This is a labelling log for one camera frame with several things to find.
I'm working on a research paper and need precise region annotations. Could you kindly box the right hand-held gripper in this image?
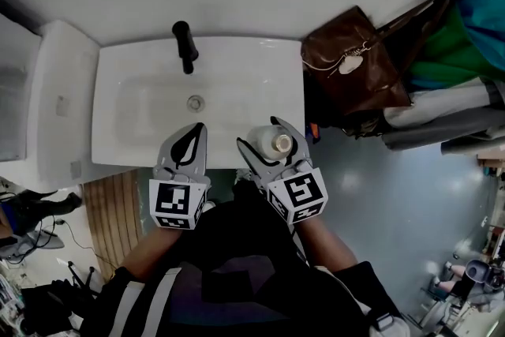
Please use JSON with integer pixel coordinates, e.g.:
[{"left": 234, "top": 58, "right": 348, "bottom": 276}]
[{"left": 236, "top": 115, "right": 330, "bottom": 227}]

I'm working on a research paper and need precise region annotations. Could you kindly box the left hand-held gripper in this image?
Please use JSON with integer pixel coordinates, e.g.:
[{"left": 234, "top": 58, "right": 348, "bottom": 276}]
[{"left": 148, "top": 122, "right": 212, "bottom": 231}]

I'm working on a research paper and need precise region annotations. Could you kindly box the small clear bottle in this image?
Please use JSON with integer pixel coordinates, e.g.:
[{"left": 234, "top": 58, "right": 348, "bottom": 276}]
[{"left": 246, "top": 124, "right": 294, "bottom": 162}]

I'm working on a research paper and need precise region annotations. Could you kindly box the person's left forearm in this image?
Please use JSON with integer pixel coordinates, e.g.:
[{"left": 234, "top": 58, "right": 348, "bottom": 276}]
[{"left": 119, "top": 225, "right": 187, "bottom": 284}]

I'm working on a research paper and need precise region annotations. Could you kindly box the person's right forearm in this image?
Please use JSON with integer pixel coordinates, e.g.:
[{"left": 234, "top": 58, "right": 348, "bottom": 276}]
[{"left": 293, "top": 217, "right": 361, "bottom": 276}]

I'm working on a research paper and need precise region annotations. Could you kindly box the white wash basin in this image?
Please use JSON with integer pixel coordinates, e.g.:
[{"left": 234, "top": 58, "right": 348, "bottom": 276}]
[{"left": 91, "top": 36, "right": 307, "bottom": 171}]

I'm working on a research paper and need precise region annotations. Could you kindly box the wooden slatted panel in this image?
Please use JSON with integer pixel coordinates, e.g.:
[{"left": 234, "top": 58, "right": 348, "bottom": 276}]
[{"left": 82, "top": 168, "right": 148, "bottom": 284}]

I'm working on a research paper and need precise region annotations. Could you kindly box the brown leather bag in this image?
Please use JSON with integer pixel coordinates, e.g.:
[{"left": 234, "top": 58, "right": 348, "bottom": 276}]
[{"left": 301, "top": 0, "right": 459, "bottom": 119}]

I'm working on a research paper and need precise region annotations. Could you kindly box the black faucet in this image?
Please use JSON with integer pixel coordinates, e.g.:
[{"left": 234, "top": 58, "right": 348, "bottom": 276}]
[{"left": 171, "top": 20, "right": 199, "bottom": 76}]

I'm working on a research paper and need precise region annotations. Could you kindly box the person's black top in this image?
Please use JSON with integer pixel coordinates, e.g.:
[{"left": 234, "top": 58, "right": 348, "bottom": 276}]
[{"left": 69, "top": 180, "right": 413, "bottom": 337}]

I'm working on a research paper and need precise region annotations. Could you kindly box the white bag tag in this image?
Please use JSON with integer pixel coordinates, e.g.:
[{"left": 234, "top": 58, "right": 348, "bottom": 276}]
[{"left": 338, "top": 52, "right": 365, "bottom": 77}]

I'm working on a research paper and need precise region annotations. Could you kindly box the white garment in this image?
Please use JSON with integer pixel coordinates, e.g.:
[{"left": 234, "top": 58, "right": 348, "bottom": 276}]
[{"left": 383, "top": 84, "right": 492, "bottom": 122}]

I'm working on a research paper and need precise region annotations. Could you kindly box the dark grey garment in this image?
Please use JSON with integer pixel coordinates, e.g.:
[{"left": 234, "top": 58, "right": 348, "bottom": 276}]
[{"left": 440, "top": 129, "right": 505, "bottom": 159}]

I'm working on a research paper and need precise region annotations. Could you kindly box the green garment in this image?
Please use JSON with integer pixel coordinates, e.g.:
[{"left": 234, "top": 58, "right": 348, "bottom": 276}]
[{"left": 407, "top": 6, "right": 505, "bottom": 87}]

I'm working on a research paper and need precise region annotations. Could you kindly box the black office chair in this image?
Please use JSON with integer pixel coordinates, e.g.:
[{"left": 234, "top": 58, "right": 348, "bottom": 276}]
[{"left": 464, "top": 257, "right": 505, "bottom": 291}]

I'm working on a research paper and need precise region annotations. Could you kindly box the teal garment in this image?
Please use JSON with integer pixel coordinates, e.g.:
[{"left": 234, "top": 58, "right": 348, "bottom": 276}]
[{"left": 456, "top": 0, "right": 505, "bottom": 41}]

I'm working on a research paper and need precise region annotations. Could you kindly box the black floor cable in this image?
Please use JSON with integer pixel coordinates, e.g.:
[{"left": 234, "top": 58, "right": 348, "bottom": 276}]
[{"left": 37, "top": 215, "right": 116, "bottom": 266}]

